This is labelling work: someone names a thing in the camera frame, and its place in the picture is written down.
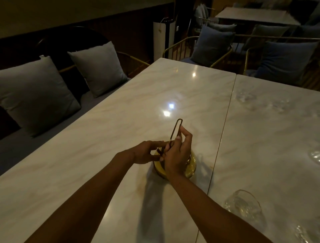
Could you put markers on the person's left hand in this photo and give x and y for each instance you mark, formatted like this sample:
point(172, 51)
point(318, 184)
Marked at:
point(141, 155)

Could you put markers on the person's right hand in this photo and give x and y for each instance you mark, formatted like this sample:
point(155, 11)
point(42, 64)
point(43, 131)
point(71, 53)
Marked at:
point(176, 160)

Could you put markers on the person's right thumb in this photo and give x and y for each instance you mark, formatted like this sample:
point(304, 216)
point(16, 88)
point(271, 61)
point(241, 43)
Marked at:
point(178, 142)

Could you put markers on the person's left thumb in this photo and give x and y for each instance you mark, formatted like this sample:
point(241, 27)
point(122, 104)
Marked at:
point(157, 143)

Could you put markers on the gold round-base loop holder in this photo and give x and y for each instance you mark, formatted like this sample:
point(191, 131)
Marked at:
point(175, 130)

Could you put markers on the person's left forearm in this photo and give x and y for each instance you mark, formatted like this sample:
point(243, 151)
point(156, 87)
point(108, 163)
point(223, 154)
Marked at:
point(87, 200)

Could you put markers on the person's right forearm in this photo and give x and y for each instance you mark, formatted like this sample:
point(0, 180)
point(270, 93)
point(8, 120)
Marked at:
point(212, 212)

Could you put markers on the clear wine glass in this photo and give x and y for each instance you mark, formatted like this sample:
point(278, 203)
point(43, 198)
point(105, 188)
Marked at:
point(242, 205)
point(246, 96)
point(278, 105)
point(315, 156)
point(308, 234)

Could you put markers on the small grey cushion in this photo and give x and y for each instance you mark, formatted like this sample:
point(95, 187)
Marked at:
point(98, 67)

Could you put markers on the blue cushion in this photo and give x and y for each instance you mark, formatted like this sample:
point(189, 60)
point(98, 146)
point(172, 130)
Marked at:
point(212, 46)
point(285, 62)

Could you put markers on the grey-blue cushion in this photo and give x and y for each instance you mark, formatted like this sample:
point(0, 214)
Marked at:
point(268, 33)
point(222, 27)

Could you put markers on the large grey cushion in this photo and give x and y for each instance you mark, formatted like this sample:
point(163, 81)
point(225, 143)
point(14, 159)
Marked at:
point(35, 95)

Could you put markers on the dark upholstered bench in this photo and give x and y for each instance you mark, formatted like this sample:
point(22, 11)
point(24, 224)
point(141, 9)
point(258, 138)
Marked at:
point(15, 147)

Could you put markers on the marble dining table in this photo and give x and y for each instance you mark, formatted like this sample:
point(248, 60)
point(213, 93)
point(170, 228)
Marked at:
point(255, 16)

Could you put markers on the gold frame chair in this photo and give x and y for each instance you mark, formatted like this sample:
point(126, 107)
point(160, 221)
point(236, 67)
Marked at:
point(175, 48)
point(250, 57)

